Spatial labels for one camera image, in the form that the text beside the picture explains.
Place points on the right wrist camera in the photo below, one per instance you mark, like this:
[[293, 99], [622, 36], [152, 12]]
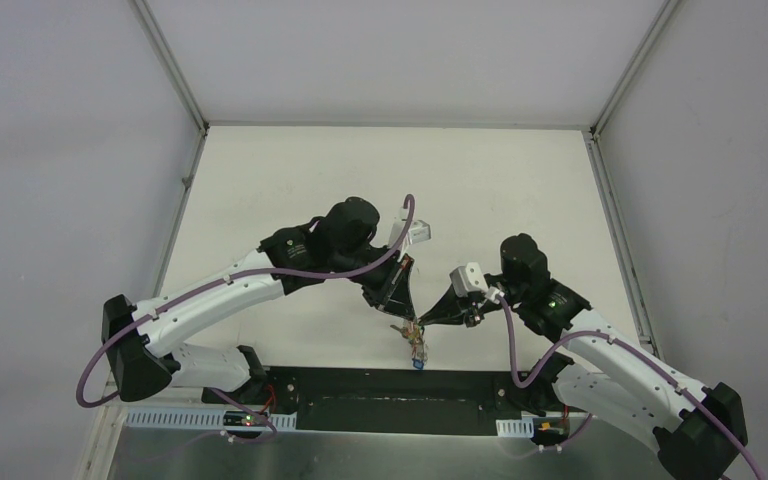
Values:
[[468, 279]]

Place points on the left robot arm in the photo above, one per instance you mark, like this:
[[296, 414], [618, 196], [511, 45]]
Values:
[[146, 343]]

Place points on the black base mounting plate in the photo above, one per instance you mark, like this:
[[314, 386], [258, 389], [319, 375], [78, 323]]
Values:
[[467, 403]]

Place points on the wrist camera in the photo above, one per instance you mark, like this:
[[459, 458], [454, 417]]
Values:
[[418, 231], [468, 279]]

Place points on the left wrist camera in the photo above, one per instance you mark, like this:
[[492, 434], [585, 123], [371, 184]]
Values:
[[418, 231]]

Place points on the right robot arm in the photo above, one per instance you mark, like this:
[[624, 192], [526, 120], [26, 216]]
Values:
[[558, 342]]

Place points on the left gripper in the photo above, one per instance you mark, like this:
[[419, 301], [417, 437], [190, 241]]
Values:
[[388, 281]]

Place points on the red tag key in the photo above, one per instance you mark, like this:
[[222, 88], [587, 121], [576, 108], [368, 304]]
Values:
[[407, 329]]

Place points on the aluminium front rail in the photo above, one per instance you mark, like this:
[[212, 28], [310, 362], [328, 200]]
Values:
[[654, 404]]

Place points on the metal keyring plate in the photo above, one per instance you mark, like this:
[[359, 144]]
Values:
[[418, 346]]

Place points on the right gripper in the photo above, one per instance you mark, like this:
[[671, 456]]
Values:
[[450, 303]]

